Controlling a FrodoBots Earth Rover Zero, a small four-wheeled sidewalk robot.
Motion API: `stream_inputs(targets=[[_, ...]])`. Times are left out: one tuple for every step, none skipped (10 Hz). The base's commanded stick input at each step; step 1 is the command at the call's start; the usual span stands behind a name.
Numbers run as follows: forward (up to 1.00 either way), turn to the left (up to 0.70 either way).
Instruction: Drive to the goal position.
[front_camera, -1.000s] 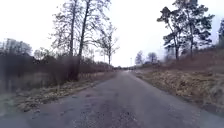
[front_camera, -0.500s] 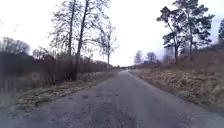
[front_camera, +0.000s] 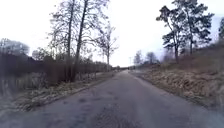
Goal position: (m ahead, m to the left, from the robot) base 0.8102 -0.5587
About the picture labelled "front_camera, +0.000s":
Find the small bare tree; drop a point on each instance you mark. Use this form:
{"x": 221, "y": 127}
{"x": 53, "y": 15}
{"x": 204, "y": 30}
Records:
{"x": 107, "y": 48}

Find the distant bare tree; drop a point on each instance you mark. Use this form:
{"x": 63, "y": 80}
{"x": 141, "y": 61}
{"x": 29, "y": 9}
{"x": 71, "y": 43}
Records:
{"x": 137, "y": 58}
{"x": 13, "y": 46}
{"x": 150, "y": 57}

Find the grey asphalt path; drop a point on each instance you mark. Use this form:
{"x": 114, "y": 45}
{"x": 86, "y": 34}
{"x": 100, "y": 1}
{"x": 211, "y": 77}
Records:
{"x": 116, "y": 100}

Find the tall bare tree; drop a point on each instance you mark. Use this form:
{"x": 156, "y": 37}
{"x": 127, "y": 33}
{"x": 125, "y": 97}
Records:
{"x": 69, "y": 40}
{"x": 79, "y": 40}

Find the grass verge with leaves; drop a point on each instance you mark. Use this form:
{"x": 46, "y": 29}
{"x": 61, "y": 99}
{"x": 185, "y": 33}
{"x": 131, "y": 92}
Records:
{"x": 50, "y": 93}

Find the dry grass slope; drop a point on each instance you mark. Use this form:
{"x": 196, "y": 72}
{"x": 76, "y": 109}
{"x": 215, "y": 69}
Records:
{"x": 180, "y": 81}

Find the dark brown hedge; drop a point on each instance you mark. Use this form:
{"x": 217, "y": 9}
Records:
{"x": 33, "y": 70}

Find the clump of dark pine trees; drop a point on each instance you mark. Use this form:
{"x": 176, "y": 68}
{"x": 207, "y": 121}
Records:
{"x": 186, "y": 26}

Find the dark conifer tree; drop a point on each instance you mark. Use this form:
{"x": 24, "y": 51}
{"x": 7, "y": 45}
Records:
{"x": 222, "y": 30}

